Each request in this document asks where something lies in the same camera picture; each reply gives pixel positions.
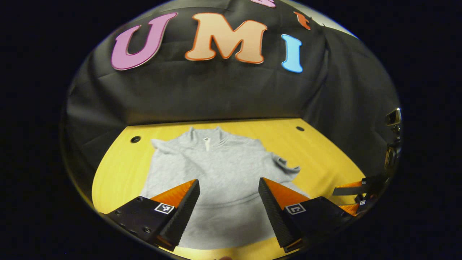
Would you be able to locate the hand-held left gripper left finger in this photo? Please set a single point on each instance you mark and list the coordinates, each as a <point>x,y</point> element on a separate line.
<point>184,213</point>

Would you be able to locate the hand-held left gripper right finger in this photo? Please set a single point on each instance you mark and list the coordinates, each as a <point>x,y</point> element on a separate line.
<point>274,213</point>

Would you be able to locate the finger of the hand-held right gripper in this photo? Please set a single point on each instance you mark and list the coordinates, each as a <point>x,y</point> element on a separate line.
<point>348,190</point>
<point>352,209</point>

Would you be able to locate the grey zip-neck sweatshirt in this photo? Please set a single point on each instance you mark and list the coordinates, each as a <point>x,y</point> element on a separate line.
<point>223,169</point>

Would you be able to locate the black backdrop cloth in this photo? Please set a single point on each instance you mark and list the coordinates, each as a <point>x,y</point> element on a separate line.
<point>216,94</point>

